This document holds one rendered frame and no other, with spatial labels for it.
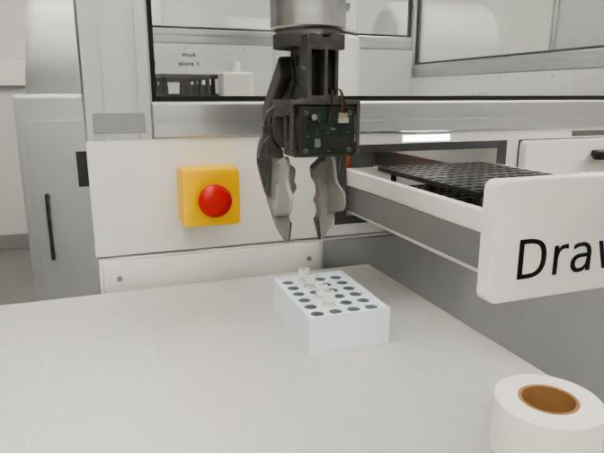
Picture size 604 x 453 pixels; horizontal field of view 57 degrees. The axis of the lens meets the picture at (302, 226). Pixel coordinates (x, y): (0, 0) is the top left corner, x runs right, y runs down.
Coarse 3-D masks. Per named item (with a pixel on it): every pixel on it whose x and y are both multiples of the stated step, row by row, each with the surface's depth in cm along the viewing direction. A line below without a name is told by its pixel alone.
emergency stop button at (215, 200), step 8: (216, 184) 66; (200, 192) 66; (208, 192) 65; (216, 192) 65; (224, 192) 66; (200, 200) 65; (208, 200) 65; (216, 200) 66; (224, 200) 66; (200, 208) 66; (208, 208) 66; (216, 208) 66; (224, 208) 66; (208, 216) 66; (216, 216) 66
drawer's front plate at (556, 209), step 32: (512, 192) 47; (544, 192) 48; (576, 192) 50; (512, 224) 48; (544, 224) 49; (576, 224) 50; (480, 256) 49; (512, 256) 49; (480, 288) 50; (512, 288) 50; (544, 288) 51; (576, 288) 52
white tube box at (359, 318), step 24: (288, 288) 61; (336, 288) 60; (360, 288) 60; (288, 312) 58; (312, 312) 54; (336, 312) 54; (360, 312) 53; (384, 312) 54; (312, 336) 52; (336, 336) 53; (360, 336) 54; (384, 336) 54
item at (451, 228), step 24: (360, 168) 81; (360, 192) 75; (384, 192) 69; (408, 192) 64; (360, 216) 76; (384, 216) 69; (408, 216) 64; (432, 216) 59; (456, 216) 56; (480, 216) 52; (408, 240) 65; (432, 240) 59; (456, 240) 55
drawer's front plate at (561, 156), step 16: (528, 144) 86; (544, 144) 87; (560, 144) 89; (576, 144) 90; (592, 144) 91; (528, 160) 87; (544, 160) 88; (560, 160) 89; (576, 160) 90; (592, 160) 92
